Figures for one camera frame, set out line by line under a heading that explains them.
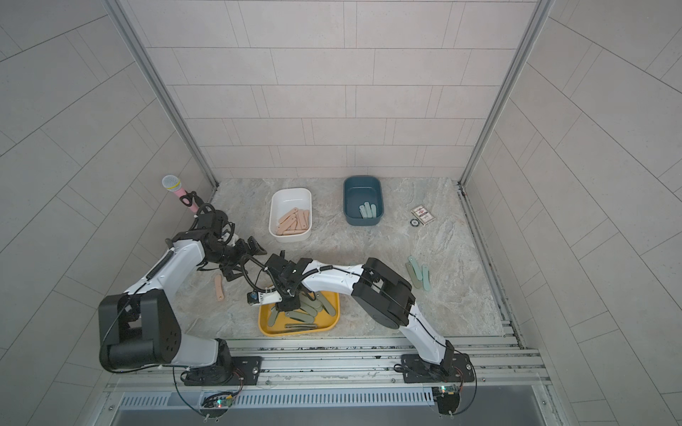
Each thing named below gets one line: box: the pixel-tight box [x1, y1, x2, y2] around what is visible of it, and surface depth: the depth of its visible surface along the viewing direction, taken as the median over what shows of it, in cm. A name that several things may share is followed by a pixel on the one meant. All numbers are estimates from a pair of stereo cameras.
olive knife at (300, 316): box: [285, 310, 315, 324], surface depth 82 cm
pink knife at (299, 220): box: [294, 209, 304, 231], surface depth 104 cm
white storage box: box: [268, 187, 313, 244], surface depth 107 cm
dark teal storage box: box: [342, 175, 384, 227], surface depth 111 cm
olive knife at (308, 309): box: [299, 301, 318, 317], surface depth 82 cm
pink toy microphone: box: [161, 173, 199, 214], surface depth 86 cm
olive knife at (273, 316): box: [268, 306, 278, 327], surface depth 82 cm
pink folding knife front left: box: [214, 274, 224, 302], surface depth 88 cm
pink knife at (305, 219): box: [301, 209, 310, 230], surface depth 104 cm
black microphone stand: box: [179, 190, 216, 216], surface depth 93 cm
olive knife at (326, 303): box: [316, 291, 337, 317], surface depth 84 cm
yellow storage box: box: [258, 291, 341, 337], surface depth 82 cm
